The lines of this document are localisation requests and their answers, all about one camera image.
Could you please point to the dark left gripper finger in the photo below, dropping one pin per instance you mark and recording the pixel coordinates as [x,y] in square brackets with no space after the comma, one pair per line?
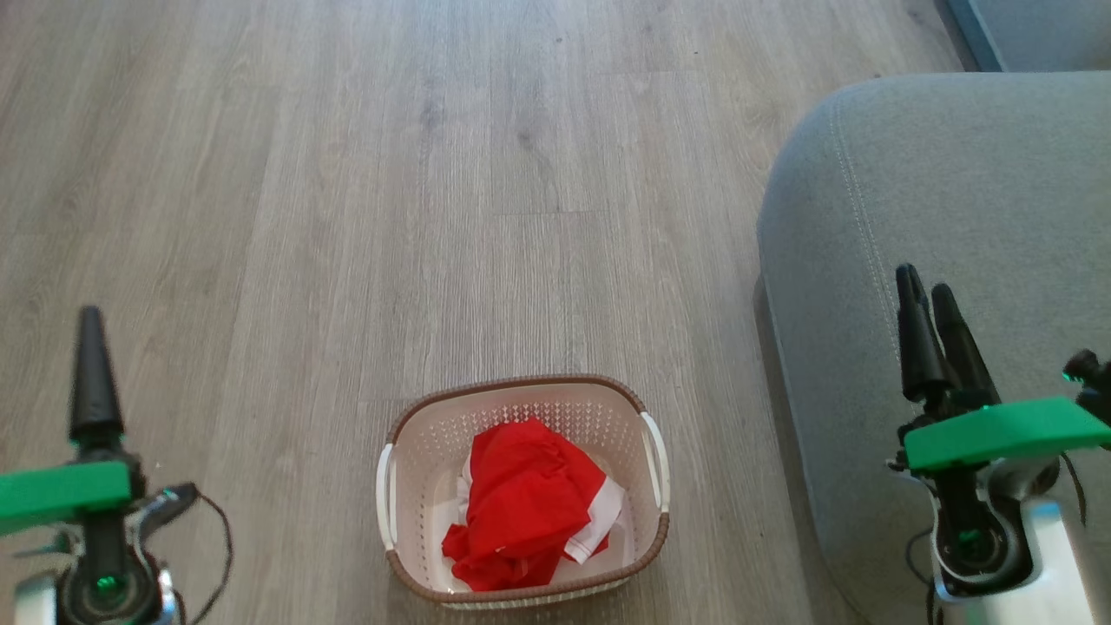
[94,382]

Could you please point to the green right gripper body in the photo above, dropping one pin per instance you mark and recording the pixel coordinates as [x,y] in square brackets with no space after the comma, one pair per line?
[998,434]

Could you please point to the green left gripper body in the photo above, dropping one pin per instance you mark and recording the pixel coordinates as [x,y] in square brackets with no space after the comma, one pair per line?
[61,495]

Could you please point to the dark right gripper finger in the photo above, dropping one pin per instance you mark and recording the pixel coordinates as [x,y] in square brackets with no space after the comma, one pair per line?
[965,356]
[916,347]

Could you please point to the red garment with white trim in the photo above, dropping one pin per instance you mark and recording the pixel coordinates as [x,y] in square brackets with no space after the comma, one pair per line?
[490,564]

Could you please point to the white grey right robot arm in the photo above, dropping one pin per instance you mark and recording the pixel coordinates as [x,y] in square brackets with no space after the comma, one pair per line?
[1055,564]

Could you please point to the grey fabric sofa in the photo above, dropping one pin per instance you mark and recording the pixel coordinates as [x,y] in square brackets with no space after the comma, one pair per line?
[955,191]

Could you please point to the white basket with brown rim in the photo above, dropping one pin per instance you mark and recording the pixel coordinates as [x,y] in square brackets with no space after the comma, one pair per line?
[417,486]

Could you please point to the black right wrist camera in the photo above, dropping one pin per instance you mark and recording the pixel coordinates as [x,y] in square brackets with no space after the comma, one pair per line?
[1089,378]

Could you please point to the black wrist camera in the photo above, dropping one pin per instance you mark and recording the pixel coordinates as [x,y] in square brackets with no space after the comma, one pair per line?
[169,505]
[1089,378]

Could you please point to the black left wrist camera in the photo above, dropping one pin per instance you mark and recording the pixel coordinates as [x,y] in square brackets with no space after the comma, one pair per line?
[169,505]

